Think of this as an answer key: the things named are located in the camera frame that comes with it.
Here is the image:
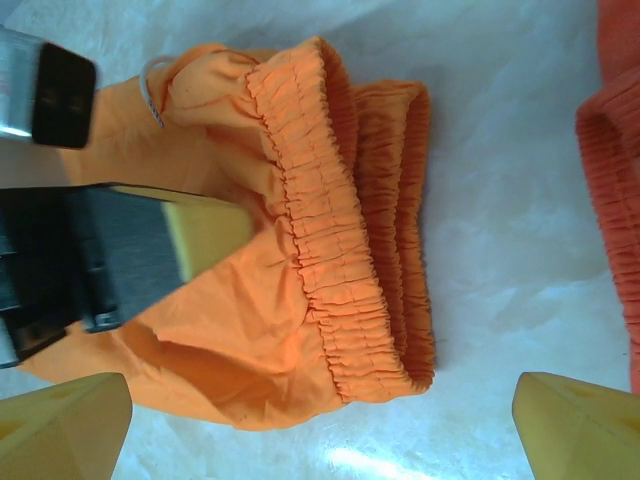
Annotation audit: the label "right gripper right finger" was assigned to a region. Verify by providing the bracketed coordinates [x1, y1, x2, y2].
[514, 370, 640, 480]

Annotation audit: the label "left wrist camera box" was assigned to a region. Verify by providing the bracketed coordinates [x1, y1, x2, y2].
[0, 23, 98, 151]

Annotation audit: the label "red-orange shorts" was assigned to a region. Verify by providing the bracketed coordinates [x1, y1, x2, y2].
[574, 0, 640, 397]

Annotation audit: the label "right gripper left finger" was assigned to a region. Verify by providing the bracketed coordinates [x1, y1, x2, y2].
[0, 372, 134, 480]

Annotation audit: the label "light orange shorts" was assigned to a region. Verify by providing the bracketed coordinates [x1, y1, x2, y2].
[22, 35, 435, 432]

